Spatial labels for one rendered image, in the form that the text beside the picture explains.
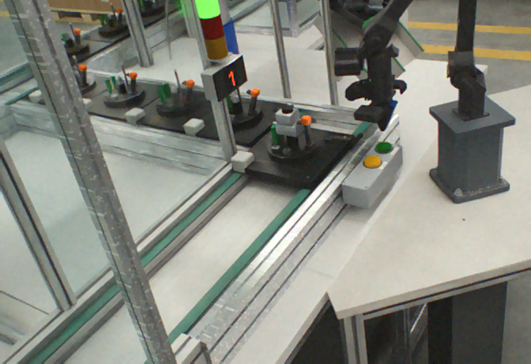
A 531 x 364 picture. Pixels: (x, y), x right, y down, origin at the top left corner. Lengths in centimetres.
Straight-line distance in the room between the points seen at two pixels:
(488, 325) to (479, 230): 48
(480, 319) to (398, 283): 55
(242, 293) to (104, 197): 48
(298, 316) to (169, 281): 29
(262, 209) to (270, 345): 38
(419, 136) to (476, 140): 36
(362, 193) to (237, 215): 31
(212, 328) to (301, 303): 23
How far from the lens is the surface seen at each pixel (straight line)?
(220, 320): 114
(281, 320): 125
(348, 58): 141
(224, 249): 135
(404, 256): 136
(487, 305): 179
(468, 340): 185
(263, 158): 154
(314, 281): 131
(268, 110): 178
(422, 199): 152
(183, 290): 128
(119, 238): 81
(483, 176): 151
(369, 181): 142
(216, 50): 140
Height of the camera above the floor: 177
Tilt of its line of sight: 32 degrees down
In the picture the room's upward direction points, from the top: 10 degrees counter-clockwise
